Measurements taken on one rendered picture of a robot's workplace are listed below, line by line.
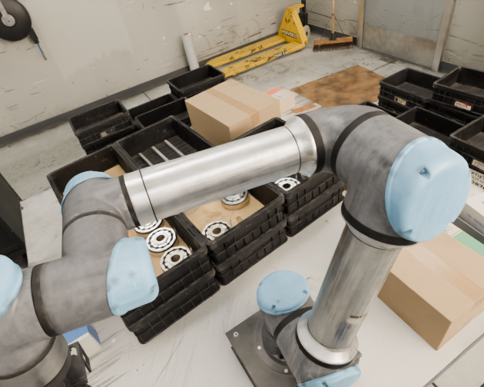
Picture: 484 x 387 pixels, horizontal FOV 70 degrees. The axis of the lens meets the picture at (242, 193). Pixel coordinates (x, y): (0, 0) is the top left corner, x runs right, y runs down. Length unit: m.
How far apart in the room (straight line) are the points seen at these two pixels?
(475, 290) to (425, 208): 0.62
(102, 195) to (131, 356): 0.78
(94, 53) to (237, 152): 3.85
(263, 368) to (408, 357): 0.39
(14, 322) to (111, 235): 0.12
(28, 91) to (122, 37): 1.13
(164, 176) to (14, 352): 0.24
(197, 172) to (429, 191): 0.28
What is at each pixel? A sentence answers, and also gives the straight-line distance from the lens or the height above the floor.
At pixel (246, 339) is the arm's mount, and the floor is 0.80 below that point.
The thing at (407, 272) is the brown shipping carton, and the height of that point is 0.86.
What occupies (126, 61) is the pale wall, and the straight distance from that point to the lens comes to 4.36.
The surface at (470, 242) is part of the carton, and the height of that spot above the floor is 0.76.
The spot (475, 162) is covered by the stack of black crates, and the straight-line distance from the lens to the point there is 2.02.
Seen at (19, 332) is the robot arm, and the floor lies 1.42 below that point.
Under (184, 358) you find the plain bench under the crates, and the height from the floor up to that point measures 0.70.
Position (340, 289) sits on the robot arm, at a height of 1.20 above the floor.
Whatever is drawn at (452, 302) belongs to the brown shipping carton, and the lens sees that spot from 1.02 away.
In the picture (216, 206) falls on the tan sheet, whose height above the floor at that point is 0.83.
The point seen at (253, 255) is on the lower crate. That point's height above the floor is 0.76.
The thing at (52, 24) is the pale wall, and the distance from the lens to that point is 4.18.
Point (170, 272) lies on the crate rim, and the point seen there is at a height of 0.93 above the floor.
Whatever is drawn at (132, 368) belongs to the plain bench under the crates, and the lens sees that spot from 1.17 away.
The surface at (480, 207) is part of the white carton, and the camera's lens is 1.36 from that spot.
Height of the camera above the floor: 1.69
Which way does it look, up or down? 42 degrees down
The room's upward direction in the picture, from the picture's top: 12 degrees counter-clockwise
